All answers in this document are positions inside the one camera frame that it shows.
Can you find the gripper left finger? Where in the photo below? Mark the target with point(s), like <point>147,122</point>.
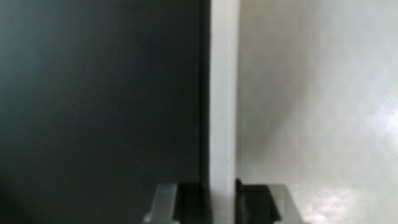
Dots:
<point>179,205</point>

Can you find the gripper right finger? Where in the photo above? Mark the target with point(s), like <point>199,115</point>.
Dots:
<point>263,204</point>

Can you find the white desk tabletop panel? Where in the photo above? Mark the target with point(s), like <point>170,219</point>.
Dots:
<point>304,107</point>

